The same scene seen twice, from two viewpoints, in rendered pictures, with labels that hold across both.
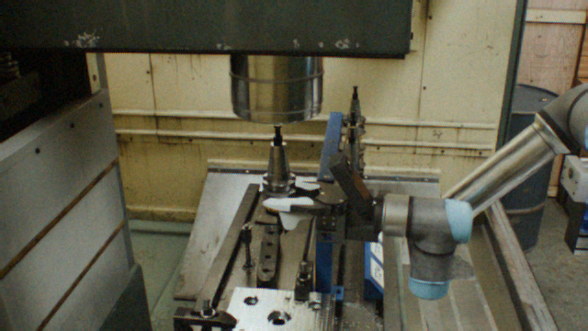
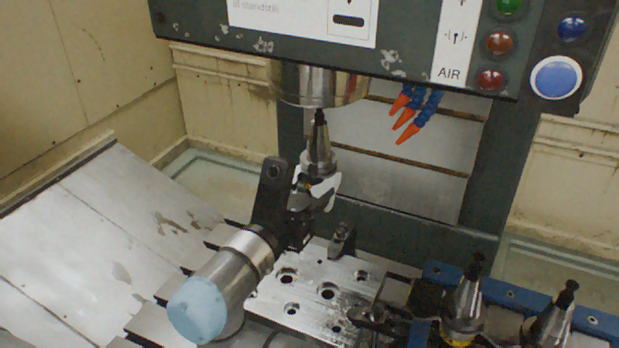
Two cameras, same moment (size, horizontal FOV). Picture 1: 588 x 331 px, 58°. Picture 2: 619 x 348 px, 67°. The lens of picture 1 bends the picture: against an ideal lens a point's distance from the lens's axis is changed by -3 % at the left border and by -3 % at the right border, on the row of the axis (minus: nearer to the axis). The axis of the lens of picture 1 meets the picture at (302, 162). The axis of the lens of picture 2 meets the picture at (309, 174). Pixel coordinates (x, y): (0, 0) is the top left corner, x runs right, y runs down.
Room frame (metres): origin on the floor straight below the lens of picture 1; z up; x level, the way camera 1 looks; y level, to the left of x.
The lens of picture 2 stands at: (1.07, -0.59, 1.77)
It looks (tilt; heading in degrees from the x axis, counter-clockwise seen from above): 36 degrees down; 108
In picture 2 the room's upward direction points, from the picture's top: straight up
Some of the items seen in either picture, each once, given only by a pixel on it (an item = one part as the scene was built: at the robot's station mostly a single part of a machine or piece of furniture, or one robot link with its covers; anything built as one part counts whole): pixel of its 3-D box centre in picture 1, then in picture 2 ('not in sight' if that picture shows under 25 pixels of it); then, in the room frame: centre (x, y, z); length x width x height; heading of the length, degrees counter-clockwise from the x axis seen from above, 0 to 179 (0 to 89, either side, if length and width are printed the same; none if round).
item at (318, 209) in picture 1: (314, 205); not in sight; (0.84, -0.02, 1.30); 0.09 x 0.05 x 0.02; 92
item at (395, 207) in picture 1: (393, 214); (250, 258); (0.84, -0.16, 1.28); 0.08 x 0.05 x 0.08; 168
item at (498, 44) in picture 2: not in sight; (498, 43); (1.10, -0.19, 1.63); 0.02 x 0.01 x 0.02; 174
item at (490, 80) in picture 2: not in sight; (490, 80); (1.10, -0.19, 1.60); 0.02 x 0.01 x 0.02; 174
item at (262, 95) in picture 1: (277, 74); (320, 48); (0.88, 0.04, 1.52); 0.16 x 0.16 x 0.12
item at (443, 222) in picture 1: (438, 222); (213, 296); (0.82, -0.24, 1.27); 0.11 x 0.08 x 0.09; 78
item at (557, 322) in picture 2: (352, 137); (554, 319); (1.25, -0.12, 1.26); 0.04 x 0.04 x 0.07
